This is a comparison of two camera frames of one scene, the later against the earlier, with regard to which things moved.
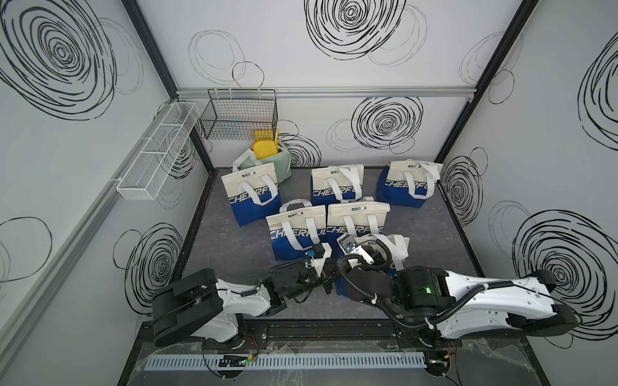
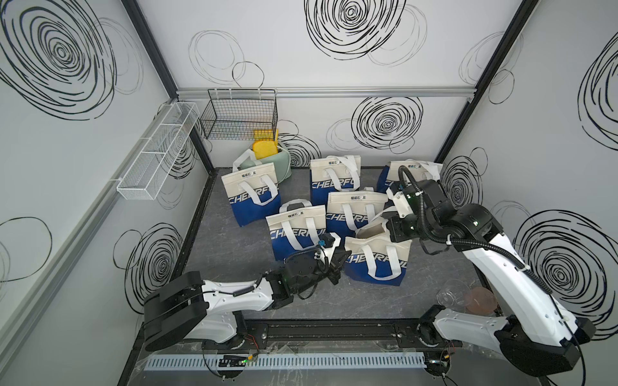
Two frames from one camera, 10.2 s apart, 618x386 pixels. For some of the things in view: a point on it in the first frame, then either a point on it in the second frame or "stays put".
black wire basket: x=241 y=115 stays put
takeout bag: x=296 y=228 stays put
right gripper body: x=376 y=263 → x=403 y=227
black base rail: x=316 y=334 stays put
